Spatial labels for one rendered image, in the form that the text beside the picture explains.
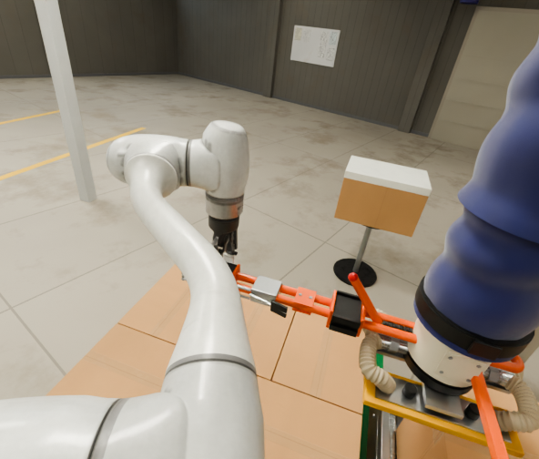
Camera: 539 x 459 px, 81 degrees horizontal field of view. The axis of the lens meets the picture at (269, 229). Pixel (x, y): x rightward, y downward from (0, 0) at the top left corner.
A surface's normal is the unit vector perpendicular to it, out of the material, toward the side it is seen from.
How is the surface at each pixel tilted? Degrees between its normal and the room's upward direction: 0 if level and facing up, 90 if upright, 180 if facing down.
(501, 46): 90
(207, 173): 89
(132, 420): 14
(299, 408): 0
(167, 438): 7
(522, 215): 65
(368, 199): 90
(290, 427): 0
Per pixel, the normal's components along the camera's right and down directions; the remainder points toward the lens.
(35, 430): 0.09, -0.94
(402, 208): -0.32, 0.48
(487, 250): -0.78, -0.14
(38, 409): 0.01, -1.00
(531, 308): 0.01, 0.34
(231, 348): 0.51, -0.78
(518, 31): -0.60, 0.37
